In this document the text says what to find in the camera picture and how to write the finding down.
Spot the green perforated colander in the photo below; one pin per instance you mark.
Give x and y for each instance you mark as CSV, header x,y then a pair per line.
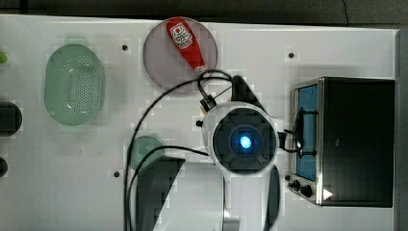
x,y
74,83

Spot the green toy vegetable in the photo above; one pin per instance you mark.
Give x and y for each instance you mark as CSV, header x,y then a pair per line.
x,y
3,58

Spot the black toaster oven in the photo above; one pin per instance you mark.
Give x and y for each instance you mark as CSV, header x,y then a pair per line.
x,y
344,142

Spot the grey round plate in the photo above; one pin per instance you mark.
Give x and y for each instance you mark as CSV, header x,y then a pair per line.
x,y
165,65

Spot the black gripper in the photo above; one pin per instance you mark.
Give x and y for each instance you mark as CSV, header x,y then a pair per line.
x,y
242,96

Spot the green mug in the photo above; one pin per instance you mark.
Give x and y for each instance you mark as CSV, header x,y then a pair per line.
x,y
142,146

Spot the red plush ketchup bottle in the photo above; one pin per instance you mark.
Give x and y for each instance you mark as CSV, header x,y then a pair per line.
x,y
184,39

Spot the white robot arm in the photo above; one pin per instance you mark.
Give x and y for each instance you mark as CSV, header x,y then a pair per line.
x,y
239,190

